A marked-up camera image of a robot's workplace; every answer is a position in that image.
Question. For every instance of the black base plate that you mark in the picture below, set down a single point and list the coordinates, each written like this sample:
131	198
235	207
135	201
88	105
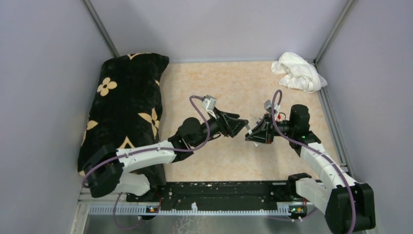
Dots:
222	195

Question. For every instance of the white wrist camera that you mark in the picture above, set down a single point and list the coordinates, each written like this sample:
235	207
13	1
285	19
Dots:
269	106
208	103

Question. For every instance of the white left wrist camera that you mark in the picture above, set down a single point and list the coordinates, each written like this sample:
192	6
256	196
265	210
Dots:
208	103

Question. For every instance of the aluminium corner post left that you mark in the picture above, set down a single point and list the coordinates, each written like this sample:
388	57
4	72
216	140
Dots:
101	27

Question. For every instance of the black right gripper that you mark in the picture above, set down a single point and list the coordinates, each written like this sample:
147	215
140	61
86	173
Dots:
262	132

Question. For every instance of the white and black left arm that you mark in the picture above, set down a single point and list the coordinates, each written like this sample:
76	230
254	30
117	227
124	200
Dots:
110	169

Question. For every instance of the slotted cable duct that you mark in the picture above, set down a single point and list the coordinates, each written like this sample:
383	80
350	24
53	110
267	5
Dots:
125	209

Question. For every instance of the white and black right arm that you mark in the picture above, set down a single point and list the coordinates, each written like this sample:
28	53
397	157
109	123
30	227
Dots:
347	205

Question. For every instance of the white crumpled cloth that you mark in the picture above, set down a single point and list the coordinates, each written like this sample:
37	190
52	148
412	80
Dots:
298	73

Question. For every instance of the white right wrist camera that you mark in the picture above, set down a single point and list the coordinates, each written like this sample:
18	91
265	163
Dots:
269	106

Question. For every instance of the white marker pen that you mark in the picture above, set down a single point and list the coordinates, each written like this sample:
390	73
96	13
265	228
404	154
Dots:
250	136

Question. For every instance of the aluminium corner post right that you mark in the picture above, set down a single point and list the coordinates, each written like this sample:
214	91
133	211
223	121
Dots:
350	4

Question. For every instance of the black floral blanket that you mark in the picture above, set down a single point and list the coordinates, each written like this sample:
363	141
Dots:
127	107

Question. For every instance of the aluminium corner post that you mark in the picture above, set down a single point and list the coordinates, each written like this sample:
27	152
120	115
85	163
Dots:
350	4
101	27

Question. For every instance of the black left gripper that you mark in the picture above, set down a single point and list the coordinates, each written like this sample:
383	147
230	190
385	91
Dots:
224	120

